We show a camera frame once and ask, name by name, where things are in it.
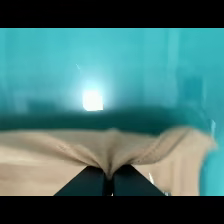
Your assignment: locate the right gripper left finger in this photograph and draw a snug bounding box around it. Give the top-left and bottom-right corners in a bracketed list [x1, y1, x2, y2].
[53, 165, 108, 197]

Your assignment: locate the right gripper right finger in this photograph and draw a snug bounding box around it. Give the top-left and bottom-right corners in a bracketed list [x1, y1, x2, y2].
[112, 164, 166, 197]

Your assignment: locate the beige shirt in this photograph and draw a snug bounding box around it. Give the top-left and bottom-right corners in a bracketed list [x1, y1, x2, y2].
[0, 125, 218, 197]

